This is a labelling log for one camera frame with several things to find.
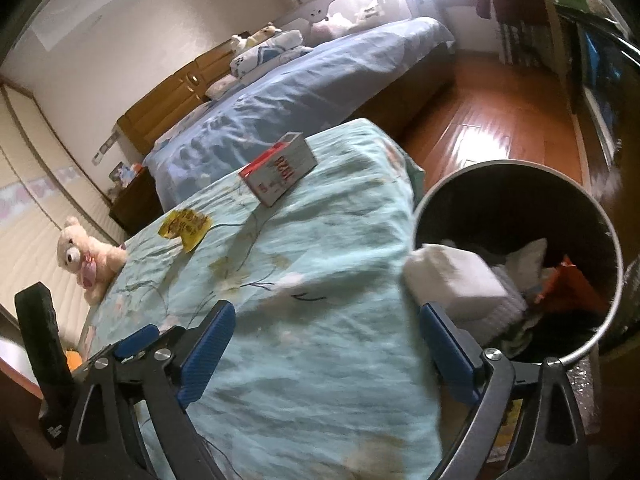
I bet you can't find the silver foil mat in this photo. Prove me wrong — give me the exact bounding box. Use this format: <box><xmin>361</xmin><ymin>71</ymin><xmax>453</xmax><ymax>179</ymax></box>
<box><xmin>570</xmin><ymin>355</ymin><xmax>601</xmax><ymax>436</ymax></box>

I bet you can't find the white pillow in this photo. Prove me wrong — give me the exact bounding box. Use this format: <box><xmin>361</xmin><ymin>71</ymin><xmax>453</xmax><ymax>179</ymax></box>
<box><xmin>206</xmin><ymin>74</ymin><xmax>246</xmax><ymax>101</ymax></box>

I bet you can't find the crumpled white tissue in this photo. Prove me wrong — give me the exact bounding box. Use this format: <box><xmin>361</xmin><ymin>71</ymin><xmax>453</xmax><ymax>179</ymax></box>
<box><xmin>492</xmin><ymin>237</ymin><xmax>549</xmax><ymax>286</ymax></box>

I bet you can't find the bed with blue duvet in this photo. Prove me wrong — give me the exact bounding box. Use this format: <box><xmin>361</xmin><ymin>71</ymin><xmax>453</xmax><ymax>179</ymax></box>
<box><xmin>142</xmin><ymin>16</ymin><xmax>456</xmax><ymax>211</ymax></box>

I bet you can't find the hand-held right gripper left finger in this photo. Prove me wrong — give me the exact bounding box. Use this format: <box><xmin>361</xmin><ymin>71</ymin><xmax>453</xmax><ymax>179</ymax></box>
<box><xmin>64</xmin><ymin>301</ymin><xmax>236</xmax><ymax>480</ymax></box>

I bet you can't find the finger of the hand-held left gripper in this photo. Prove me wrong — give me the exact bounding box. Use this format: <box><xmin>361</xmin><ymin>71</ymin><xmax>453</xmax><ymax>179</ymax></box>
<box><xmin>114</xmin><ymin>325</ymin><xmax>160</xmax><ymax>359</ymax></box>

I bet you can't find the wall radiator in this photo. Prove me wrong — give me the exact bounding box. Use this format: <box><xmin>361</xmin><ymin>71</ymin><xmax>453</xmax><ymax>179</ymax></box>
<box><xmin>500</xmin><ymin>20</ymin><xmax>551</xmax><ymax>68</ymax></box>

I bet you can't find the wall socket panel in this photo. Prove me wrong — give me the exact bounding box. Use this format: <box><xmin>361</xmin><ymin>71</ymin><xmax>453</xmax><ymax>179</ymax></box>
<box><xmin>92</xmin><ymin>132</ymin><xmax>118</xmax><ymax>166</ymax></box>

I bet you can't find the cream teddy bear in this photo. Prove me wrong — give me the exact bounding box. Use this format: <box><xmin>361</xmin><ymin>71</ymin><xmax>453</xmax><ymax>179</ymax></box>
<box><xmin>56</xmin><ymin>216</ymin><xmax>128</xmax><ymax>306</ymax></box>

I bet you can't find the dark wooden nightstand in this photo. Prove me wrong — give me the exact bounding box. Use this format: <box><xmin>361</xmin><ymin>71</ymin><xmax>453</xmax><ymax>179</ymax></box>
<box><xmin>109</xmin><ymin>165</ymin><xmax>163</xmax><ymax>236</ymax></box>

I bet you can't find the yellow snack wrapper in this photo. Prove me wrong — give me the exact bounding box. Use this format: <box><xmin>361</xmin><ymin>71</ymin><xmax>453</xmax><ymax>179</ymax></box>
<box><xmin>158</xmin><ymin>208</ymin><xmax>211</xmax><ymax>253</ymax></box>

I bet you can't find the black round trash bin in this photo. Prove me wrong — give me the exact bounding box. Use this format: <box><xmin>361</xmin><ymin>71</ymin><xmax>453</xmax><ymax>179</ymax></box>
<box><xmin>412</xmin><ymin>160</ymin><xmax>626</xmax><ymax>366</ymax></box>

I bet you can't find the black glossy cabinet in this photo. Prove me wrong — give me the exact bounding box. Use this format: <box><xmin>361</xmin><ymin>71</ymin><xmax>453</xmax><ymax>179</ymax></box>
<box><xmin>552</xmin><ymin>2</ymin><xmax>640</xmax><ymax>176</ymax></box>

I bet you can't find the teal floral blanket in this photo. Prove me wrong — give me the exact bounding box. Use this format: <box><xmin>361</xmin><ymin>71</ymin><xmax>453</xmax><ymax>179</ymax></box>
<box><xmin>85</xmin><ymin>119</ymin><xmax>446</xmax><ymax>480</ymax></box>

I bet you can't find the cream plush toy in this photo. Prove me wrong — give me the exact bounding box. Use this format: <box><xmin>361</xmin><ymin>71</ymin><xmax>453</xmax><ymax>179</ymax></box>
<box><xmin>231</xmin><ymin>22</ymin><xmax>281</xmax><ymax>51</ymax></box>

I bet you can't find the orange snack wrapper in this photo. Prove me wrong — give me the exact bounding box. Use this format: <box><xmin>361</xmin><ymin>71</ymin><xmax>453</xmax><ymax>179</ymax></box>
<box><xmin>535</xmin><ymin>255</ymin><xmax>607</xmax><ymax>316</ymax></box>

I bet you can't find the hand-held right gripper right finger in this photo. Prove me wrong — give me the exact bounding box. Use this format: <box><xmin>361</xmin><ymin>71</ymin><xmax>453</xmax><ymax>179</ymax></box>
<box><xmin>419</xmin><ymin>301</ymin><xmax>587</xmax><ymax>480</ymax></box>

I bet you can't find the grey box with red label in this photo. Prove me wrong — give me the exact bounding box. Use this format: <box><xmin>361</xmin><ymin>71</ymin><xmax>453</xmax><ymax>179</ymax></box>
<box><xmin>238</xmin><ymin>131</ymin><xmax>319</xmax><ymax>207</ymax></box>

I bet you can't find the blue patterned pillow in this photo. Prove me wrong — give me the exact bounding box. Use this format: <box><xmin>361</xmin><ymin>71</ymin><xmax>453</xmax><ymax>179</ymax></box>
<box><xmin>230</xmin><ymin>29</ymin><xmax>313</xmax><ymax>78</ymax></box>

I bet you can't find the wooden headboard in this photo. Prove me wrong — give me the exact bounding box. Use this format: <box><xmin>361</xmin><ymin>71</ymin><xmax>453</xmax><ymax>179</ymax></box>
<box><xmin>116</xmin><ymin>42</ymin><xmax>251</xmax><ymax>156</ymax></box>

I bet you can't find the white tissue wad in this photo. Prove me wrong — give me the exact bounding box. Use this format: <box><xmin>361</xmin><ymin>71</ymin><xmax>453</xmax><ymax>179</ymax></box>
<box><xmin>404</xmin><ymin>242</ymin><xmax>526</xmax><ymax>342</ymax></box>

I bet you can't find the grey crib rail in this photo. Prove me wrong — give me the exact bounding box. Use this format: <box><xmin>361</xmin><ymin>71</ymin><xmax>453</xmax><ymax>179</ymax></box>
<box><xmin>272</xmin><ymin>0</ymin><xmax>416</xmax><ymax>46</ymax></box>

